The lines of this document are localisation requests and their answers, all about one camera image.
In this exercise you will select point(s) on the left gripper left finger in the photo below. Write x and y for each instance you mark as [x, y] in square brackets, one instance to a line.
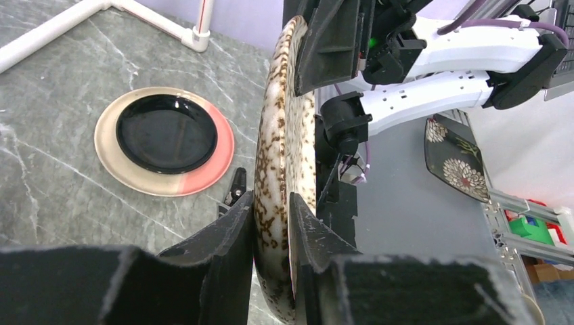
[204, 279]

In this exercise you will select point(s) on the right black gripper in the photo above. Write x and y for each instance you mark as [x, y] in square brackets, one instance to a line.
[329, 50]

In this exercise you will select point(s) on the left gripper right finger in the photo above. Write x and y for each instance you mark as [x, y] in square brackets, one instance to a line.
[336, 284]

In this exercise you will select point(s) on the speckled grey ceramic plate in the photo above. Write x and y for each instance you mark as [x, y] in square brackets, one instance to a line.
[284, 163]

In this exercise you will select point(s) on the pink rimmed ceramic plate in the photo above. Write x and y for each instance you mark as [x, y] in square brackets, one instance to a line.
[158, 184]

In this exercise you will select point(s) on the black ceramic plate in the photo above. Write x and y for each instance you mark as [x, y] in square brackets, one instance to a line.
[166, 134]

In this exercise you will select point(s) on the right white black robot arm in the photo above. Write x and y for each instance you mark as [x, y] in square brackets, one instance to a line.
[416, 66]

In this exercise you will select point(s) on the black floral rectangular dish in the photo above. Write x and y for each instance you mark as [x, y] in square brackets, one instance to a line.
[454, 160]

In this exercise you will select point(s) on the black grey pliers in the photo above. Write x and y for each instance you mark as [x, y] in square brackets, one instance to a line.
[236, 191]

